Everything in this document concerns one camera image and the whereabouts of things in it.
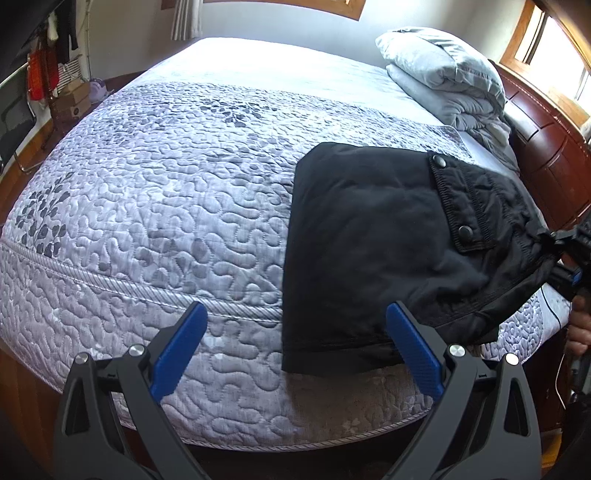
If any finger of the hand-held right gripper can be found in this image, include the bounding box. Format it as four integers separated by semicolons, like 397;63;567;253
547;225;591;265
551;263;591;302

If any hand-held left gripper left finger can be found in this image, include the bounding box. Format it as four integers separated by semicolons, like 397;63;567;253
54;301;211;480

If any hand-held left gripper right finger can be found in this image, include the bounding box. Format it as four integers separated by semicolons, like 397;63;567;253
383;301;542;480

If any black jacket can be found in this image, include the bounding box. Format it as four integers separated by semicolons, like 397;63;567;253
281;142;561;374

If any person's right hand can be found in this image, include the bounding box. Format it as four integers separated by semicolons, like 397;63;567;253
567;295;591;358

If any wooden headboard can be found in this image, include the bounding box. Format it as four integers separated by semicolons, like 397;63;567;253
489;60;591;232

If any crumpled grey cloth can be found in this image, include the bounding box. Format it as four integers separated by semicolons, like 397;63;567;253
462;117;522;174

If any folded grey comforter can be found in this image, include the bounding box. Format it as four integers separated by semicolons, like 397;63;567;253
375;28;508;132

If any small purple item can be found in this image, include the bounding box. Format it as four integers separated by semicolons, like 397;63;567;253
88;78;110;104

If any cardboard box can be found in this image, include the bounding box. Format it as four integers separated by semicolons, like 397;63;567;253
53;80;93;118

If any black chair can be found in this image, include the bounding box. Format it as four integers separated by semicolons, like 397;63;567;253
0;65;42;174

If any bed with light blue sheet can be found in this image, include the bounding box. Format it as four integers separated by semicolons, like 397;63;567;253
0;36;573;462

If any red hanging item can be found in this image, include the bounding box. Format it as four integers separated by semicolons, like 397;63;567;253
27;46;61;100

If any grey curtain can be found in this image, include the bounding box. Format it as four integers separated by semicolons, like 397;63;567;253
171;0;204;41

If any hanging black clothing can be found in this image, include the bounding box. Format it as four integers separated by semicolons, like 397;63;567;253
44;0;79;51

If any white cable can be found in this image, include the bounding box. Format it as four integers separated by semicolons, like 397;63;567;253
554;353;570;404

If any black cable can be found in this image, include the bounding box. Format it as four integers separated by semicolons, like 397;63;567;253
542;288;571;328

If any narrow wooden frame window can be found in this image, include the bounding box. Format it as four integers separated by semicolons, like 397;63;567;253
501;0;591;125

